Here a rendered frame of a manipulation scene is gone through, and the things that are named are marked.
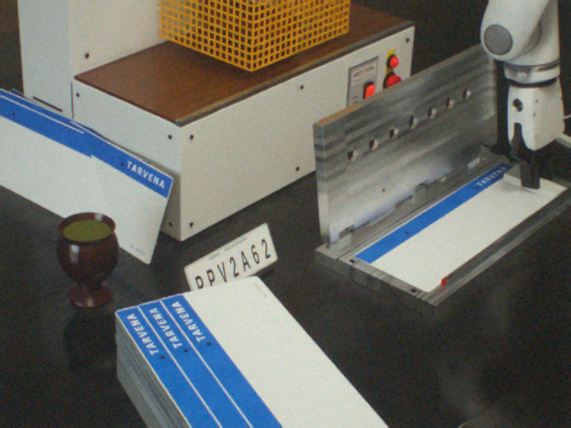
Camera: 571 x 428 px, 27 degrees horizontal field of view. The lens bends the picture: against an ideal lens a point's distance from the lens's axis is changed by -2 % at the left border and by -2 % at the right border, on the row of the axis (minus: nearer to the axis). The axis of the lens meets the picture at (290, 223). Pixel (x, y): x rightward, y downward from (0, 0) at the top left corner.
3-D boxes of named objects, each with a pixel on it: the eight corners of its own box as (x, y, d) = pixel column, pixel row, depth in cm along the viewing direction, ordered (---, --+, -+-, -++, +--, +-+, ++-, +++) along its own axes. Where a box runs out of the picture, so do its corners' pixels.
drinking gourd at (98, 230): (61, 316, 155) (55, 245, 149) (57, 281, 162) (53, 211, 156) (124, 312, 157) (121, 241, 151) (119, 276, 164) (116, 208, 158)
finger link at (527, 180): (528, 155, 179) (530, 195, 182) (539, 148, 181) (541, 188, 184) (510, 152, 181) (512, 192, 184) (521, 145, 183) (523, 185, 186)
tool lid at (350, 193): (322, 126, 158) (311, 123, 160) (331, 253, 166) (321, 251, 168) (495, 41, 188) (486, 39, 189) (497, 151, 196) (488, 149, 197)
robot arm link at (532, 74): (540, 69, 172) (541, 89, 174) (569, 53, 178) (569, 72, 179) (492, 63, 178) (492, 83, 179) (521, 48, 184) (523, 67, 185)
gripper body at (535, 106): (536, 84, 173) (540, 154, 178) (570, 65, 180) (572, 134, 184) (493, 78, 178) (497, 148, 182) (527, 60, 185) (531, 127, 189)
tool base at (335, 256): (433, 319, 158) (436, 297, 156) (313, 260, 169) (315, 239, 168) (588, 202, 188) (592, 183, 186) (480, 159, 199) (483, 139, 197)
